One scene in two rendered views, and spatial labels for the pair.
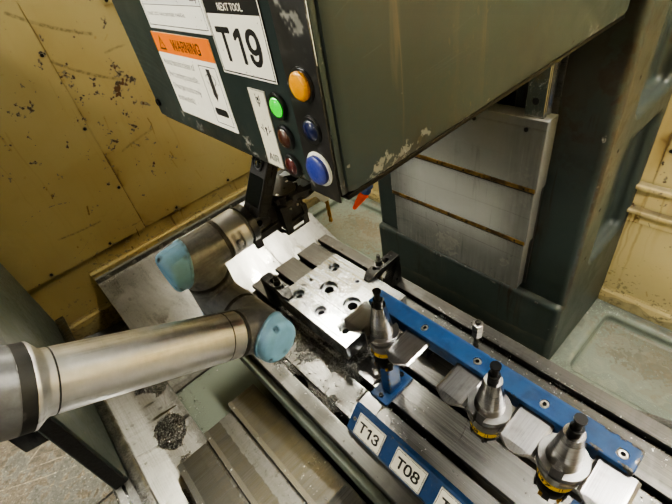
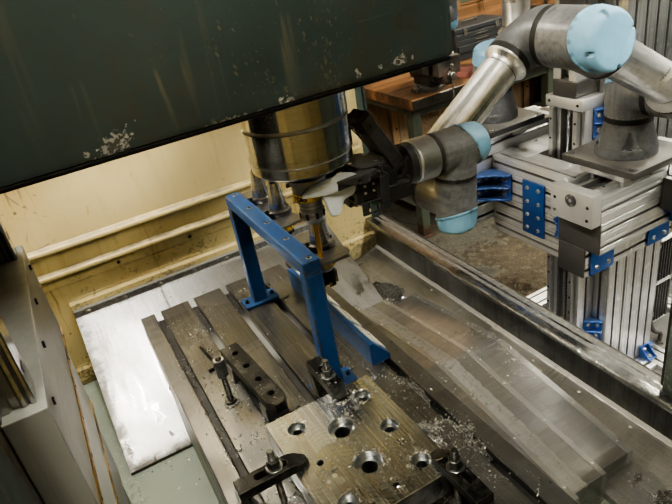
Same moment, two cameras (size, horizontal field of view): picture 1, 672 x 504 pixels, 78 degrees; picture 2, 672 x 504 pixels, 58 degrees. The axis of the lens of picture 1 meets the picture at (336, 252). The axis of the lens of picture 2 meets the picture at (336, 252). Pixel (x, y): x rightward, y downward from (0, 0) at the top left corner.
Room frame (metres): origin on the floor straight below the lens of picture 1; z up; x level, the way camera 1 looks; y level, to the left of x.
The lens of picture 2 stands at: (1.58, 0.19, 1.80)
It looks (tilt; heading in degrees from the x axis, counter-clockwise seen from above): 29 degrees down; 191
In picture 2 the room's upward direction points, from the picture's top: 10 degrees counter-clockwise
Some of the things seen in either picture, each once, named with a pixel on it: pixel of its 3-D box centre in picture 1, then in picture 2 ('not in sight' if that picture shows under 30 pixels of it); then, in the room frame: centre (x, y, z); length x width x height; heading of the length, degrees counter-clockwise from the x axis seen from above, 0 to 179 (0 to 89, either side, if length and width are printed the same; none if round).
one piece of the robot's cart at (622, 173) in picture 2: not in sight; (629, 158); (0.00, 0.70, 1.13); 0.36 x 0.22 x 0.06; 126
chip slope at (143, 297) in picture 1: (244, 276); not in sight; (1.26, 0.38, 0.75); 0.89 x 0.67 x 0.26; 125
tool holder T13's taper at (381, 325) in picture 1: (379, 317); (317, 225); (0.48, -0.05, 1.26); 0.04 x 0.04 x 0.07
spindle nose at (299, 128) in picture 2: not in sight; (295, 124); (0.72, 0.00, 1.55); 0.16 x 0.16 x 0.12
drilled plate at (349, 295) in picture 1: (341, 300); (356, 454); (0.82, 0.01, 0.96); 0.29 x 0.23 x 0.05; 35
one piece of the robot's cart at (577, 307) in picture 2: not in sight; (569, 233); (-0.24, 0.61, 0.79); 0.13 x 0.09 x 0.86; 36
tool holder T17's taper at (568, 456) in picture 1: (569, 445); (257, 182); (0.21, -0.24, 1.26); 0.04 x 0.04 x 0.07
